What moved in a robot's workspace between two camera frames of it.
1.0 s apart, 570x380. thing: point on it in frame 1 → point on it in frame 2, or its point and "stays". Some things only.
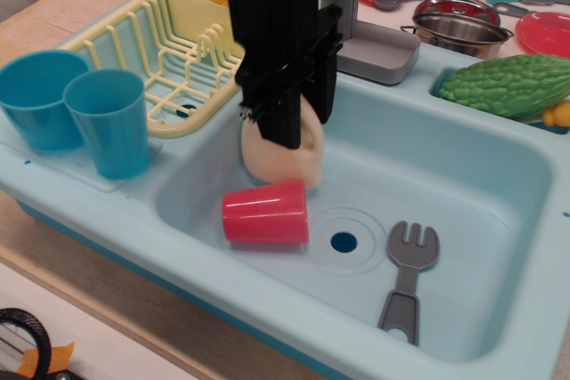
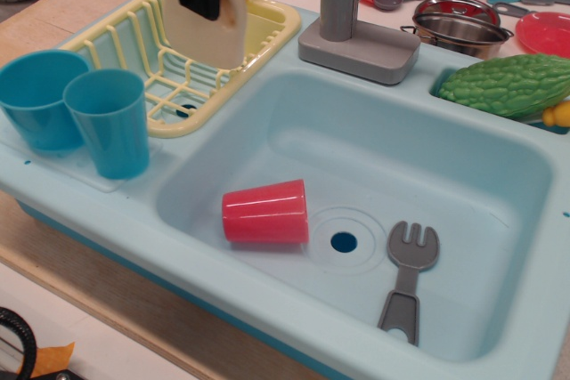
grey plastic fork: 402,308 stays
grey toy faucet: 369,50 stays
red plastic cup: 273,214 stays
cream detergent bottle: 277,164 → 196,39
